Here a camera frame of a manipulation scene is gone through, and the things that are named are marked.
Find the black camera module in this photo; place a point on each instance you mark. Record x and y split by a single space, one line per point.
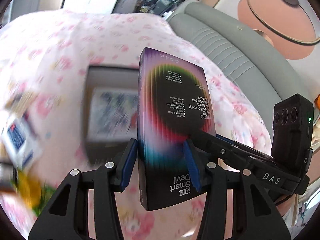
292 126

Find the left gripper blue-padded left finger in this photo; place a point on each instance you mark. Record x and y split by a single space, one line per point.
65 216

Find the yellow green snack bag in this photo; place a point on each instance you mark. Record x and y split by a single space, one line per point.
34 193

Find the pink cartoon print blanket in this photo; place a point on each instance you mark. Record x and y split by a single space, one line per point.
49 53

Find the colourful Smart Devil box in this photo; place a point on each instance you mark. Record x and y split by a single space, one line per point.
174 102

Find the pixel bead art board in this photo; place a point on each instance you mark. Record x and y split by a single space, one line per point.
113 115

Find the grey upholstered headboard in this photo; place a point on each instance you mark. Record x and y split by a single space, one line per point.
246 58

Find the white blue wipes pack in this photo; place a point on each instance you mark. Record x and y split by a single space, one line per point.
21 143

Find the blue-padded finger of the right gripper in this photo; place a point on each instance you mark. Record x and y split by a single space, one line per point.
249 150
219 148

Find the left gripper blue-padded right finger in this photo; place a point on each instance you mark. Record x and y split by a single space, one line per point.
255 215

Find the black Daphne shoe box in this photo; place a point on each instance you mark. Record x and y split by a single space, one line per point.
112 77

